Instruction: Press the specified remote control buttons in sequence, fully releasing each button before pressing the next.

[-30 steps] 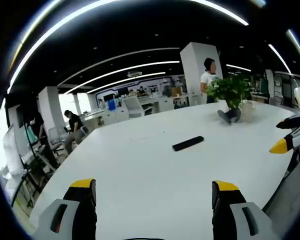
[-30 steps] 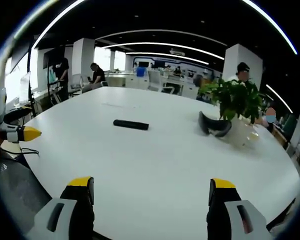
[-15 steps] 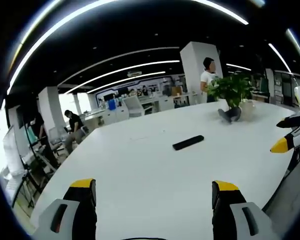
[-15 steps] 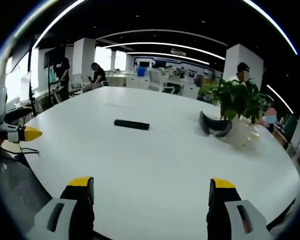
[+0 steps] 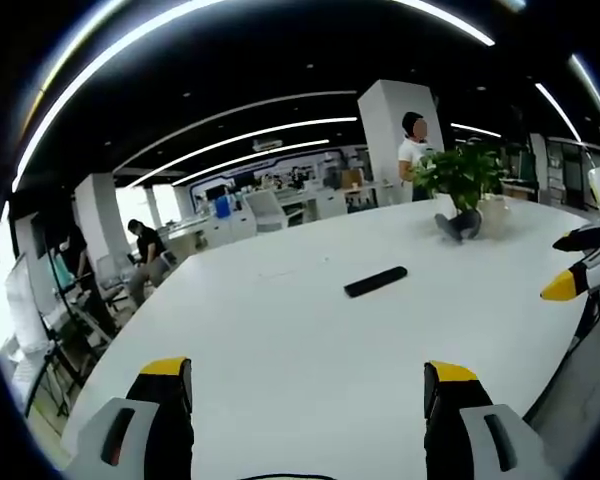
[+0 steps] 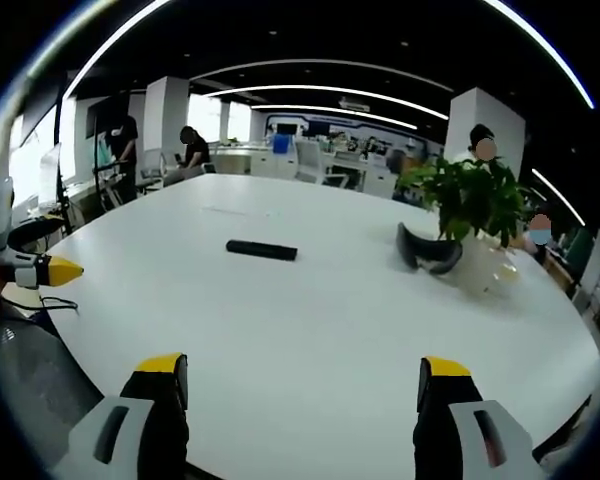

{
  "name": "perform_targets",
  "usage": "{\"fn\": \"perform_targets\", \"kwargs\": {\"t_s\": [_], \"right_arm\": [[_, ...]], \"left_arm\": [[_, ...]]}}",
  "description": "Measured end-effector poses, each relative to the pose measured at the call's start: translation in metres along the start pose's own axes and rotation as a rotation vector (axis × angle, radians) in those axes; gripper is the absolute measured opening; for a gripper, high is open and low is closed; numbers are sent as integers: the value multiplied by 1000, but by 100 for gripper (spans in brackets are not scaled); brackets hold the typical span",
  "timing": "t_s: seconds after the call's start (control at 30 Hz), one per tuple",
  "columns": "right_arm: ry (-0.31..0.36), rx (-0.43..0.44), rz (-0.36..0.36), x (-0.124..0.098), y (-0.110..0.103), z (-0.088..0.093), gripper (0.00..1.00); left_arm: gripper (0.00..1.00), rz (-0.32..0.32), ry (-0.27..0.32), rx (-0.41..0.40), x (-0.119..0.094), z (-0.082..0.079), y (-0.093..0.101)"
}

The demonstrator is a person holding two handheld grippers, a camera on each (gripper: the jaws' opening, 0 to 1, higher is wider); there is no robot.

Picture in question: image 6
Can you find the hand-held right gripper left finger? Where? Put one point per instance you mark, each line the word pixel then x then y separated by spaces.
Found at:
pixel 145 400

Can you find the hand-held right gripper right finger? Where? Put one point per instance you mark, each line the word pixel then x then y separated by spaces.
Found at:
pixel 455 405

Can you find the black remote control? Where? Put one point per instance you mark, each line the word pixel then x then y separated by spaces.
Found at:
pixel 261 250

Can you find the black tripod stand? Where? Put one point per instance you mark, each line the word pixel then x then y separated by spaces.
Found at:
pixel 62 165

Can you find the grey mesh office chair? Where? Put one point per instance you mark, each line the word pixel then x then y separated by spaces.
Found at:
pixel 25 370

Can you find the white plant pot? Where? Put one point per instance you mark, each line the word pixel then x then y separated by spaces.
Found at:
pixel 482 267

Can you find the black headset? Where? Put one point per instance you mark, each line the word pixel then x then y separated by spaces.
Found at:
pixel 425 250

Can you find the green potted plant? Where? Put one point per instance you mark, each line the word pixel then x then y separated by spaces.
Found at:
pixel 472 197

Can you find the white office desk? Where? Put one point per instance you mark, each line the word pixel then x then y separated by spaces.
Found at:
pixel 240 155

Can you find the blue box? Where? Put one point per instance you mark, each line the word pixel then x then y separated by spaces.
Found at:
pixel 280 144

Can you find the white office chair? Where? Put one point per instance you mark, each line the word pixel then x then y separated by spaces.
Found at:
pixel 310 162

